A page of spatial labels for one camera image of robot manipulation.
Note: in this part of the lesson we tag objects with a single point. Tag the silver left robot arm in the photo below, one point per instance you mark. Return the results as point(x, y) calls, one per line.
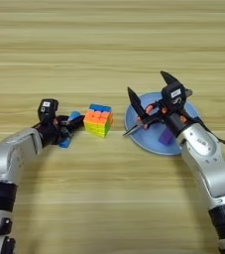
point(11, 155)

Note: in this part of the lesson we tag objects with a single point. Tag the colourful puzzle cube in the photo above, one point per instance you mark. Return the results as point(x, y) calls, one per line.
point(97, 120)

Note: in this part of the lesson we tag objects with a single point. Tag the light blue round plate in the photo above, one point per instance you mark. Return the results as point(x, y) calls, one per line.
point(150, 139)

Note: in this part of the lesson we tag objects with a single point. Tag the purple rectangular block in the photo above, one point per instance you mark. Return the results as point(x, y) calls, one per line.
point(166, 137)

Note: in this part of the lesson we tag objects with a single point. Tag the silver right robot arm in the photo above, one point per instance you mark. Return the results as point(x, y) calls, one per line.
point(209, 165)

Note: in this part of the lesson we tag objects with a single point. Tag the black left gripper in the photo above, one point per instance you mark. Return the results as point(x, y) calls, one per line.
point(51, 132)

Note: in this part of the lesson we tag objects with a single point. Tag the left gripper small black box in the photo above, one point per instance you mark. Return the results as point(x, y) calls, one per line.
point(48, 109)

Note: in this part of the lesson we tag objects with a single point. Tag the blue glue stick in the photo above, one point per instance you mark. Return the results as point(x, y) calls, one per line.
point(64, 144)

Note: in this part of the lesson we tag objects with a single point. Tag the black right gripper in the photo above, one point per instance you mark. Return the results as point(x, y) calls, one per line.
point(176, 119)

